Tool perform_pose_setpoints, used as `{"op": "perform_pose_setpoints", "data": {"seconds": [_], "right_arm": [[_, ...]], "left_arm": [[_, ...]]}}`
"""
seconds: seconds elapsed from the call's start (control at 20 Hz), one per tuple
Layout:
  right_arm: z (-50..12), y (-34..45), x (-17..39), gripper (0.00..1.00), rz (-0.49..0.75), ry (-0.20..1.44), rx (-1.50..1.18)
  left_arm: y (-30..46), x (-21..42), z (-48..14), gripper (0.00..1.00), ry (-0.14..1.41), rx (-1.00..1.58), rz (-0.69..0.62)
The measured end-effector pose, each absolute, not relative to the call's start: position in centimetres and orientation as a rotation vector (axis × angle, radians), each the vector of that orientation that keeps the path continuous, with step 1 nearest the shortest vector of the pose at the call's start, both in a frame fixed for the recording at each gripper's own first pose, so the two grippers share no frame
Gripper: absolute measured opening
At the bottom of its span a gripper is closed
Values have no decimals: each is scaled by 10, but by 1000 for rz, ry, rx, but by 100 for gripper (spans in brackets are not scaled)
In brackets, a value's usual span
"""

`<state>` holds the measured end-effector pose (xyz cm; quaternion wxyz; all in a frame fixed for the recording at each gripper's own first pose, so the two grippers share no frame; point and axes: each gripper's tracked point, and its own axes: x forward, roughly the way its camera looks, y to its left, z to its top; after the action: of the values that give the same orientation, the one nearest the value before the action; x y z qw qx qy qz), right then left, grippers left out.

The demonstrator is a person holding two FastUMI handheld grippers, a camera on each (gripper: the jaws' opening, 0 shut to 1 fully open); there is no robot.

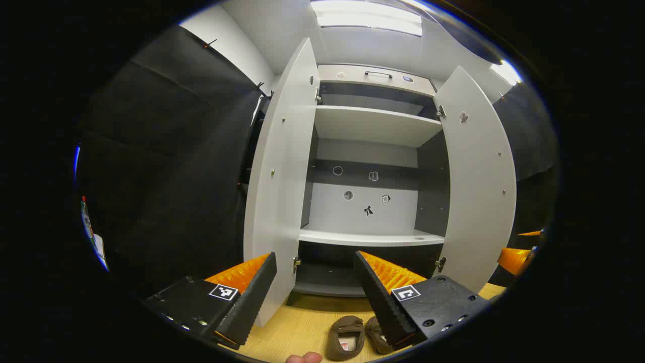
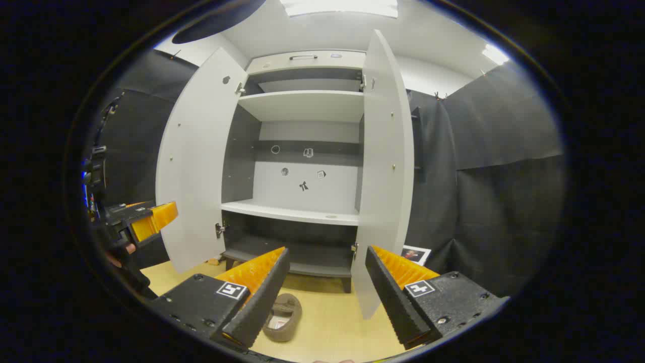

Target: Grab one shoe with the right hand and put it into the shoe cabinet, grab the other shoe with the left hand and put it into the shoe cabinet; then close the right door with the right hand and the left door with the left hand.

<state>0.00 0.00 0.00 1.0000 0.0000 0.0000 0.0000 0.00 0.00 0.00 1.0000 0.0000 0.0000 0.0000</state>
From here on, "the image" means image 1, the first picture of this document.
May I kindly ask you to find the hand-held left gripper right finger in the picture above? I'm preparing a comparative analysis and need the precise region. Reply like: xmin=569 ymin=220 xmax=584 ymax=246
xmin=353 ymin=250 xmax=492 ymax=352

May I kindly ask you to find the rectangular ceiling light panel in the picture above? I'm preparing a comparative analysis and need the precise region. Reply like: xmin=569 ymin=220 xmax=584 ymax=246
xmin=491 ymin=59 xmax=523 ymax=86
xmin=310 ymin=0 xmax=424 ymax=37

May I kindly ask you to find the white printed sheet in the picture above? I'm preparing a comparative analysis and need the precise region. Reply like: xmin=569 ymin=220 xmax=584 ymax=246
xmin=81 ymin=197 xmax=109 ymax=273

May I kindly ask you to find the black backdrop cloth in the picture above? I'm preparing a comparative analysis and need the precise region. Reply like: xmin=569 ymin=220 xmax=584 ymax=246
xmin=76 ymin=25 xmax=275 ymax=298
xmin=491 ymin=83 xmax=560 ymax=285

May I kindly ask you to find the white cabinet door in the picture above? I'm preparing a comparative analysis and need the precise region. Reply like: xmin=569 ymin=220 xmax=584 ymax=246
xmin=243 ymin=38 xmax=320 ymax=327
xmin=433 ymin=66 xmax=518 ymax=294

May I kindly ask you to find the brown suede shoe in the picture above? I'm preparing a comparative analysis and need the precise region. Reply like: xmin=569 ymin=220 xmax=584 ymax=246
xmin=364 ymin=316 xmax=396 ymax=354
xmin=325 ymin=316 xmax=365 ymax=361

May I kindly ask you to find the white cabinet drawer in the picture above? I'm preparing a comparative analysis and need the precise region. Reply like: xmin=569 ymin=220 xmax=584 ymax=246
xmin=317 ymin=64 xmax=437 ymax=97

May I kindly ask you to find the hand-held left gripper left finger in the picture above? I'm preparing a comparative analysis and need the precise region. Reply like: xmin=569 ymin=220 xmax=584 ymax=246
xmin=141 ymin=251 xmax=278 ymax=349

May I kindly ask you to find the white shoe cabinet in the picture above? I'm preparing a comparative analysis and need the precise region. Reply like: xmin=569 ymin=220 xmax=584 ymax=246
xmin=295 ymin=63 xmax=452 ymax=298

